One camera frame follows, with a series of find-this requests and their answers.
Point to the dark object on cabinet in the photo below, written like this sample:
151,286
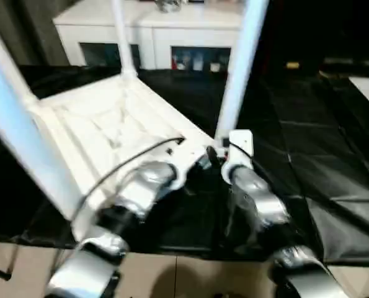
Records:
165,4

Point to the red and white cup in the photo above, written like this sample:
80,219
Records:
178,63

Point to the white bottle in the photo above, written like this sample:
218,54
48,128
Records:
197,63

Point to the white plastic table leg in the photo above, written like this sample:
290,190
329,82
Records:
243,62
4,40
32,149
122,37

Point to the small yellow label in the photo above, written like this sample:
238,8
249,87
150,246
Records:
292,65

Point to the grey curtain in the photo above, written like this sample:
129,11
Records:
38,31

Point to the black plastic mat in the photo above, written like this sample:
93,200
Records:
311,139

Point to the small white cup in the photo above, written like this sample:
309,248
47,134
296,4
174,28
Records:
214,66

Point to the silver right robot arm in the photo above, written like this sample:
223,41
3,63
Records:
264,198

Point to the white plastic table top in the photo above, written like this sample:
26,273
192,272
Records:
109,111

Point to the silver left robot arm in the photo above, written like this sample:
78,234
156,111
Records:
147,186

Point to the white cabinet with glass doors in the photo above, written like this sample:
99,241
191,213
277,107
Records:
94,31

